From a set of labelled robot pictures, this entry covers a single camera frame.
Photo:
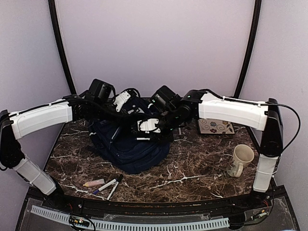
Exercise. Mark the black corner frame post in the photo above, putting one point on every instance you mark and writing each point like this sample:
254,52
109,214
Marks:
60,46
249,48

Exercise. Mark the black right corner frame post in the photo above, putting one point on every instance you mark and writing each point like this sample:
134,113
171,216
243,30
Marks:
249,48

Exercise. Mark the cream ceramic mug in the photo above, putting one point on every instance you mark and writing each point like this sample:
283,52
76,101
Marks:
242,156

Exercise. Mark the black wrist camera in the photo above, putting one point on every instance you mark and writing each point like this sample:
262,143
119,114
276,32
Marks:
124,97
149,125

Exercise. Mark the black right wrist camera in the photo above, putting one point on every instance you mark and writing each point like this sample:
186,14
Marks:
149,125

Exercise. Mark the black front table rail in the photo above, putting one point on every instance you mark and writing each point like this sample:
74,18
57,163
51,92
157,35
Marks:
227,207

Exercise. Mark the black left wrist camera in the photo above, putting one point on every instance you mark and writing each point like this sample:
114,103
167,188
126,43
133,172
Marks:
124,97

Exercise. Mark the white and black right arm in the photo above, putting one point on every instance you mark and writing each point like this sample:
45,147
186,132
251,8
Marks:
205,104

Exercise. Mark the black left corner frame post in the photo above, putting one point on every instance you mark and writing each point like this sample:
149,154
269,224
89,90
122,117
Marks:
60,46

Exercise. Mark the white marker purple cap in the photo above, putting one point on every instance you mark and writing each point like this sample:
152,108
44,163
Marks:
107,185

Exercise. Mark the floral patterned notebook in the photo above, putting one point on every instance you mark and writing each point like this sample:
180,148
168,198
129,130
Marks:
215,127

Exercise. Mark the navy blue student backpack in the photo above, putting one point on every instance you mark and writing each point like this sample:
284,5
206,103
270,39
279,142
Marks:
116,144

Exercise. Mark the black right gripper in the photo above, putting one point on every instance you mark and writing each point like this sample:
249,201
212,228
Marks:
168,138

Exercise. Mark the grey slotted cable duct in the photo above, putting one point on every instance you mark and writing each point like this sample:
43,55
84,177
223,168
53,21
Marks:
132,223

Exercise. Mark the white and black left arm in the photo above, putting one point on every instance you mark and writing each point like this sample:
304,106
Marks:
26,137

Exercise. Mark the white marker black cap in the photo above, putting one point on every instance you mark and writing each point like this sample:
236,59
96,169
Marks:
114,188

